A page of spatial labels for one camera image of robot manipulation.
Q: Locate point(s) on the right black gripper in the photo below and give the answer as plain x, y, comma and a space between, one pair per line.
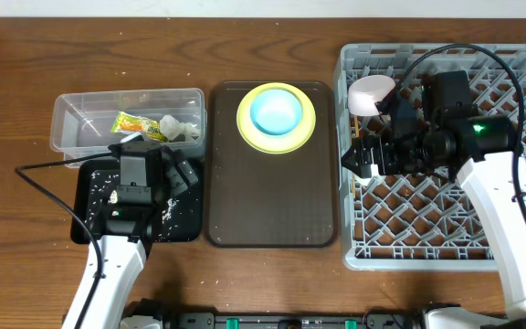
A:
379, 155

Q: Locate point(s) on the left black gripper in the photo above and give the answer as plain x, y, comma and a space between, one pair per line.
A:
178, 185

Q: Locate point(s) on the white cup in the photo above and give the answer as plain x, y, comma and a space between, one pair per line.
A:
367, 173

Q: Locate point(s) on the white bowl with rice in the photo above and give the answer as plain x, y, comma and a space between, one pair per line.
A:
364, 93

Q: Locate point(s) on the white tissue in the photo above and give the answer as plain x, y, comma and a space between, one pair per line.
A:
175, 131

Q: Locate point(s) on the green snack wrapper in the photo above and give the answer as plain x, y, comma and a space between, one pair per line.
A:
127, 123

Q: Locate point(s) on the yellow plate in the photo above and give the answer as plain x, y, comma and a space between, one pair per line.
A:
276, 144

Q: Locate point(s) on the light blue bowl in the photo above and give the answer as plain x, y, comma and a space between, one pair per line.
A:
276, 112

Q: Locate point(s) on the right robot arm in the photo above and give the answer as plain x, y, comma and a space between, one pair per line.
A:
480, 154

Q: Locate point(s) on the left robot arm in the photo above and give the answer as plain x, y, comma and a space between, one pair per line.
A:
114, 263

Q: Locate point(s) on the grey dishwasher rack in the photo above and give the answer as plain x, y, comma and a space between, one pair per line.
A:
408, 223

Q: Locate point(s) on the black plastic tray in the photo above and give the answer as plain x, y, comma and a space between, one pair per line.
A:
118, 220

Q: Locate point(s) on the spilled rice pile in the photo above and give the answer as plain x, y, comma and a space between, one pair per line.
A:
181, 217

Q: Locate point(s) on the dark brown serving tray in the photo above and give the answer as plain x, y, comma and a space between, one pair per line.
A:
258, 200

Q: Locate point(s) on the clear plastic bin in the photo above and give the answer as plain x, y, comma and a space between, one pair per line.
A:
81, 122

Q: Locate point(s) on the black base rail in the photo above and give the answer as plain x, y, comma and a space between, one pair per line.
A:
267, 321

